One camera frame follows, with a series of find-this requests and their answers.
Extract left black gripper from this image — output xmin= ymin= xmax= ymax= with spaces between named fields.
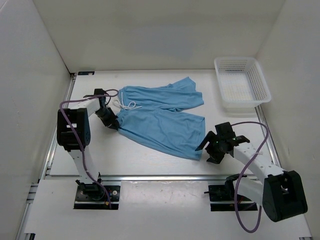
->
xmin=94 ymin=106 xmax=120 ymax=130

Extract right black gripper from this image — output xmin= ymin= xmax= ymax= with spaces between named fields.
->
xmin=195 ymin=130 xmax=225 ymax=164

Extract light blue shorts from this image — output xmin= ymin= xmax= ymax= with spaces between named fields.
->
xmin=113 ymin=77 xmax=206 ymax=161

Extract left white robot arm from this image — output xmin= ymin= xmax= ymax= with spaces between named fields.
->
xmin=56 ymin=88 xmax=119 ymax=202

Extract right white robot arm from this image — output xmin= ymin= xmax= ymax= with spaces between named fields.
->
xmin=196 ymin=131 xmax=308 ymax=222

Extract blue corner label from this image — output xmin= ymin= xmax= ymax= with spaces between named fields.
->
xmin=77 ymin=71 xmax=95 ymax=76

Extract white plastic basket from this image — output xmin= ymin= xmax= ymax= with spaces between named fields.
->
xmin=214 ymin=56 xmax=272 ymax=113

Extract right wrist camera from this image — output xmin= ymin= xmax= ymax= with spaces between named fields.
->
xmin=215 ymin=122 xmax=236 ymax=140

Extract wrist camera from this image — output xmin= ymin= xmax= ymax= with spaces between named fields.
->
xmin=215 ymin=122 xmax=236 ymax=140
xmin=93 ymin=88 xmax=107 ymax=98

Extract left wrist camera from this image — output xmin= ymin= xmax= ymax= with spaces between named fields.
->
xmin=93 ymin=88 xmax=107 ymax=98

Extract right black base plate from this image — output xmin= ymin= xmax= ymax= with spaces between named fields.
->
xmin=204 ymin=178 xmax=259 ymax=212

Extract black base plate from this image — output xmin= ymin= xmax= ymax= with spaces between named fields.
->
xmin=204 ymin=178 xmax=259 ymax=212
xmin=73 ymin=180 xmax=121 ymax=210

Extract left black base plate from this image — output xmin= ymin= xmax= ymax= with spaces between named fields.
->
xmin=73 ymin=180 xmax=121 ymax=210

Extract aluminium frame rail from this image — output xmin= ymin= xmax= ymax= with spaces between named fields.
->
xmin=14 ymin=72 xmax=313 ymax=240

